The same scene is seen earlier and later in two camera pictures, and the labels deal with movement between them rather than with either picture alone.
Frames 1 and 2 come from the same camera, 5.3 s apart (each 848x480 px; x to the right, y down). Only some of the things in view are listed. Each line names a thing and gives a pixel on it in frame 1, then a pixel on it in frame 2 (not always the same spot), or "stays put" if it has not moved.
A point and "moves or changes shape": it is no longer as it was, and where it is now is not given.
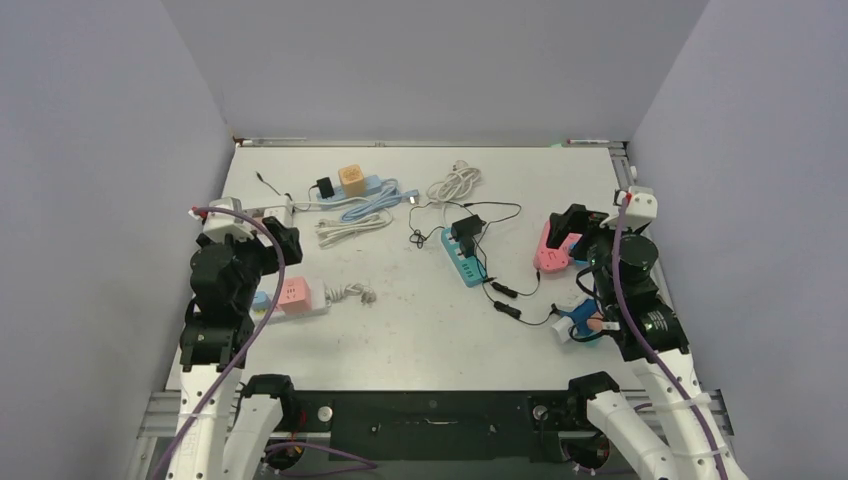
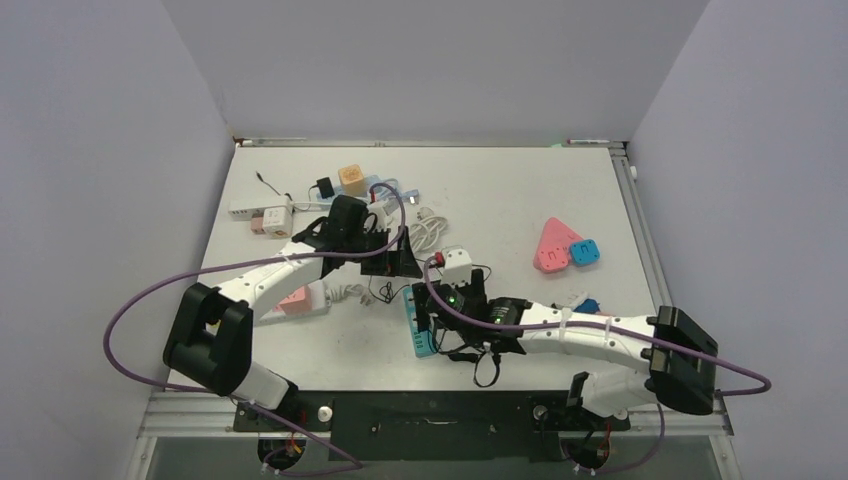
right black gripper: (576, 219) -> (476, 288)
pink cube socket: (295, 296) stays put
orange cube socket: (353, 181) stays put
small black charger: (325, 187) stays put
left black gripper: (288, 238) -> (393, 263)
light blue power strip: (372, 185) stays put
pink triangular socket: (549, 259) stays put
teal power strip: (470, 270) moves or changes shape
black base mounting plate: (533, 427) stays put
